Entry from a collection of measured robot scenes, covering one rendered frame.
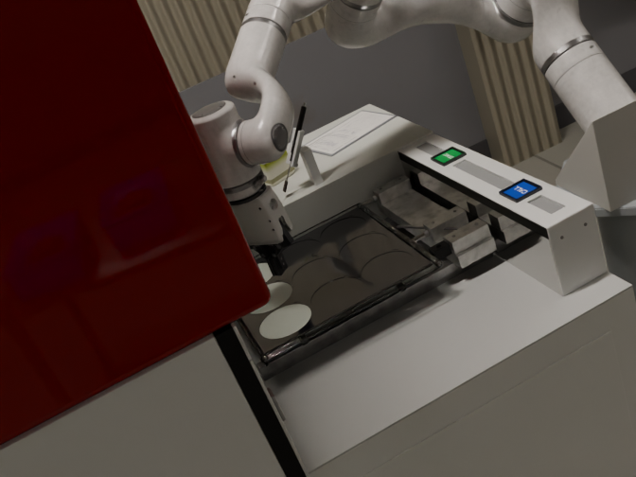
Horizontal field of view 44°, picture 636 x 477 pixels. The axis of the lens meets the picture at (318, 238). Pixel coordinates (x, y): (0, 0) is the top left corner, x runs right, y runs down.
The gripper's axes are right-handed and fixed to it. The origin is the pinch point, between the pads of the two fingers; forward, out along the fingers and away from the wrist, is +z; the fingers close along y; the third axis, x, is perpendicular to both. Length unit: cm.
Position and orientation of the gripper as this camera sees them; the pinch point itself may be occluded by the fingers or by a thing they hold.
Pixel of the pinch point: (276, 263)
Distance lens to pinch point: 146.9
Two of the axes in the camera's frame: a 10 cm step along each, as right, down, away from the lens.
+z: 3.4, 8.3, 4.4
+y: -8.4, 0.5, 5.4
